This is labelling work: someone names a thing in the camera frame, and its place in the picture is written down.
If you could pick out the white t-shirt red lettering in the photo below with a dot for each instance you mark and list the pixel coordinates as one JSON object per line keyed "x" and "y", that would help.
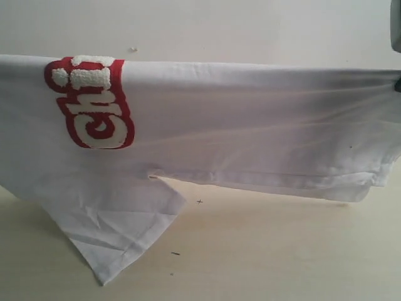
{"x": 91, "y": 139}

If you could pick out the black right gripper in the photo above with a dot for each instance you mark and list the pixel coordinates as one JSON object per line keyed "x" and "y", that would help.
{"x": 397, "y": 85}

